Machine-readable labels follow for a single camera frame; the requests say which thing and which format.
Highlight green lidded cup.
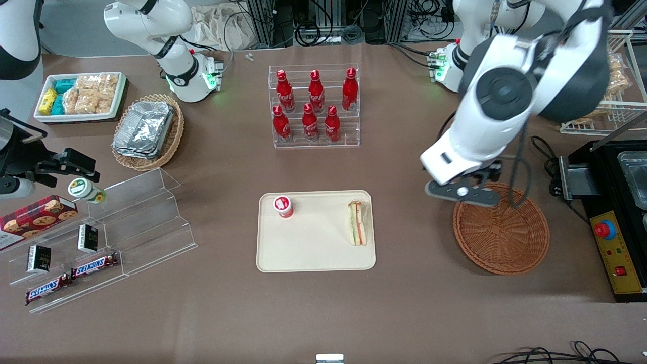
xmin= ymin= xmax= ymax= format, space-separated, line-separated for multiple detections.
xmin=68 ymin=178 xmax=107 ymax=205

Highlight aluminium frame post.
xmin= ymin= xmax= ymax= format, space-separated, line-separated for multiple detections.
xmin=245 ymin=0 xmax=295 ymax=49

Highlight shiny metal tray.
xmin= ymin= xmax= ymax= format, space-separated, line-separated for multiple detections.
xmin=617 ymin=151 xmax=647 ymax=211

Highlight clear acrylic bottle rack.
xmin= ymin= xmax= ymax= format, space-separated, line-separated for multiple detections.
xmin=268 ymin=64 xmax=361 ymax=149

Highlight grey metal bar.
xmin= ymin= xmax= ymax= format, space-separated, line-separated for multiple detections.
xmin=589 ymin=111 xmax=647 ymax=152

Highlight clear acrylic step shelf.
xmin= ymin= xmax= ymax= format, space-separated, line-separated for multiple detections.
xmin=86 ymin=168 xmax=199 ymax=277
xmin=0 ymin=215 xmax=129 ymax=315

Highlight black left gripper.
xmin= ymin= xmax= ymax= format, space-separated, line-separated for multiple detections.
xmin=468 ymin=160 xmax=504 ymax=184

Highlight beige cloth bag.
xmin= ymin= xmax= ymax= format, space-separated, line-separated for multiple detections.
xmin=190 ymin=4 xmax=253 ymax=51

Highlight black cable bundle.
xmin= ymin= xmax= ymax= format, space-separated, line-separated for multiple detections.
xmin=530 ymin=135 xmax=563 ymax=199

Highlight light wicker basket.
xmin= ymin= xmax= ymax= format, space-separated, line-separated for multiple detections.
xmin=111 ymin=93 xmax=185 ymax=172

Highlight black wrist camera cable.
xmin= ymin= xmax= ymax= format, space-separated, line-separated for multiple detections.
xmin=507 ymin=121 xmax=531 ymax=209

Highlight red cola bottle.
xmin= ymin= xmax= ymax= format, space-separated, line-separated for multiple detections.
xmin=302 ymin=103 xmax=320 ymax=142
xmin=342 ymin=67 xmax=359 ymax=112
xmin=275 ymin=70 xmax=296 ymax=113
xmin=273 ymin=105 xmax=292 ymax=142
xmin=308 ymin=70 xmax=326 ymax=113
xmin=324 ymin=105 xmax=341 ymax=143

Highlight red cookie box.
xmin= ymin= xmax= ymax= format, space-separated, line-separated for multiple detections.
xmin=0 ymin=195 xmax=79 ymax=252

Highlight black equipment box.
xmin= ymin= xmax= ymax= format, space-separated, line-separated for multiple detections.
xmin=581 ymin=139 xmax=647 ymax=304

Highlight white wire rack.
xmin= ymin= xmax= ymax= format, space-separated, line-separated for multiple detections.
xmin=559 ymin=29 xmax=647 ymax=135

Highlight red lidded cup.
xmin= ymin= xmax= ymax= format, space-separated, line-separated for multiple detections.
xmin=273 ymin=195 xmax=294 ymax=219

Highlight small black box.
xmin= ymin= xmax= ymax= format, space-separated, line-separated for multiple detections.
xmin=77 ymin=224 xmax=99 ymax=254
xmin=26 ymin=245 xmax=52 ymax=275

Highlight snickers bar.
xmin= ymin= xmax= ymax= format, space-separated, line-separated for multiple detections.
xmin=70 ymin=252 xmax=120 ymax=280
xmin=25 ymin=274 xmax=72 ymax=306

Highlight beige plastic tray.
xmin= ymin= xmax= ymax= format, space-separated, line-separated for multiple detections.
xmin=256 ymin=190 xmax=377 ymax=273

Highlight grey metal box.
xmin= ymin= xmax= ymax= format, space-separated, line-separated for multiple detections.
xmin=559 ymin=151 xmax=603 ymax=201

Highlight aluminium foil tray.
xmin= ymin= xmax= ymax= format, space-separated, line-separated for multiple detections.
xmin=115 ymin=100 xmax=175 ymax=153
xmin=112 ymin=143 xmax=163 ymax=160

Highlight brown wicker basket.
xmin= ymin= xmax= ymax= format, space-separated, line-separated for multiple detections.
xmin=452 ymin=183 xmax=550 ymax=276

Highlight triangular sandwich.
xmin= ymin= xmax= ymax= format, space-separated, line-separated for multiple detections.
xmin=347 ymin=200 xmax=368 ymax=247

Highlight yellow control panel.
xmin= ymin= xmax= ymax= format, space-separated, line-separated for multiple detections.
xmin=590 ymin=210 xmax=645 ymax=295

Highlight white rectangular bin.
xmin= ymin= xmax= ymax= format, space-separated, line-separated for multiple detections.
xmin=33 ymin=71 xmax=128 ymax=123

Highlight yellow snack packet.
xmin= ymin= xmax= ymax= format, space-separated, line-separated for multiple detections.
xmin=39 ymin=87 xmax=58 ymax=116

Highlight coiled black cables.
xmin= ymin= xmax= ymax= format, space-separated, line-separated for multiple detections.
xmin=295 ymin=19 xmax=364 ymax=47

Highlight black floor cables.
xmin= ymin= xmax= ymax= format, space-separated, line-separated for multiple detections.
xmin=493 ymin=340 xmax=647 ymax=364

